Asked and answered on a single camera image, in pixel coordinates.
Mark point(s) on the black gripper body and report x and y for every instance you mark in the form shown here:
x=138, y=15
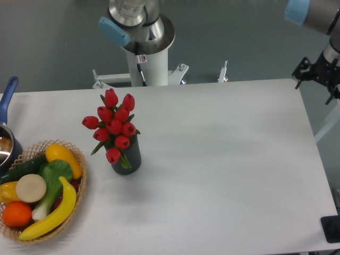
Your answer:
x=324, y=71

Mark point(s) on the red tulip bouquet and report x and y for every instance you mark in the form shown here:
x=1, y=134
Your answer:
x=113, y=122

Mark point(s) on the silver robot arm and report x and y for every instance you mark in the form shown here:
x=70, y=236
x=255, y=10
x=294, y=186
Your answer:
x=321, y=16

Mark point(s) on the grey ribbed vase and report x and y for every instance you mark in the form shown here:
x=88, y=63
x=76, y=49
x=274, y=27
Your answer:
x=128, y=160

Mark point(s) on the silver table clamp bolt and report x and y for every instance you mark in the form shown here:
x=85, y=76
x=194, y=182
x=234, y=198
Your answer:
x=222, y=75

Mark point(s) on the black device at table edge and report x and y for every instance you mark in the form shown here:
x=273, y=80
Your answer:
x=330, y=226

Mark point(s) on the red fruit in basket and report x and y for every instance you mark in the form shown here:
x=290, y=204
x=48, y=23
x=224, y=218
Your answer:
x=75, y=184

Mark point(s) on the yellow mango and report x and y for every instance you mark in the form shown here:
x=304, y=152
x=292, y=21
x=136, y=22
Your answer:
x=60, y=152

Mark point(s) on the yellow banana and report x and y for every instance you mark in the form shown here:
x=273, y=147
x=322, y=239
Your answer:
x=57, y=217

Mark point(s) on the green bok choy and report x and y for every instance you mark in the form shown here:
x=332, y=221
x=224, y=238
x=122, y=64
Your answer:
x=51, y=172

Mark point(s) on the woven wicker basket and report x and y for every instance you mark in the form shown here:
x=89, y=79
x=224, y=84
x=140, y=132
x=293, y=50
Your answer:
x=33, y=151

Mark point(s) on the dark green cucumber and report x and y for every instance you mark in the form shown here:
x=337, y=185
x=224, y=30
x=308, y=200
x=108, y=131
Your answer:
x=30, y=166

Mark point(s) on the beige round radish slice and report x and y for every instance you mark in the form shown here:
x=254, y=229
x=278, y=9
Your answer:
x=31, y=188

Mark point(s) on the orange fruit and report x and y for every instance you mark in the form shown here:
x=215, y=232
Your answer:
x=17, y=214

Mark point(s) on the yellow bell pepper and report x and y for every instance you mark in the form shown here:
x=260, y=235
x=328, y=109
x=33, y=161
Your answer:
x=8, y=193

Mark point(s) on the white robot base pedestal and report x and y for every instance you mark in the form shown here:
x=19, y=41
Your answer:
x=145, y=35

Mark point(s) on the blue handled saucepan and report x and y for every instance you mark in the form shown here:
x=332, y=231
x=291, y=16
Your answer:
x=10, y=147

